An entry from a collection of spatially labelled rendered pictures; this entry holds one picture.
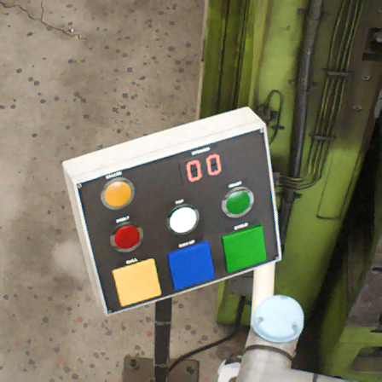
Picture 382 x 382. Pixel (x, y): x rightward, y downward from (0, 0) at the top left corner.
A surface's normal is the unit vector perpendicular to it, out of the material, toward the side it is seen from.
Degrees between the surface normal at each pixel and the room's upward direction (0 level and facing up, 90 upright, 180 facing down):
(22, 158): 0
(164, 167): 60
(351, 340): 90
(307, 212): 90
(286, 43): 90
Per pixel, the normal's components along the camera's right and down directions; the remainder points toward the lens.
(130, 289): 0.33, 0.44
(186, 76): 0.04, -0.52
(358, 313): -0.07, 0.85
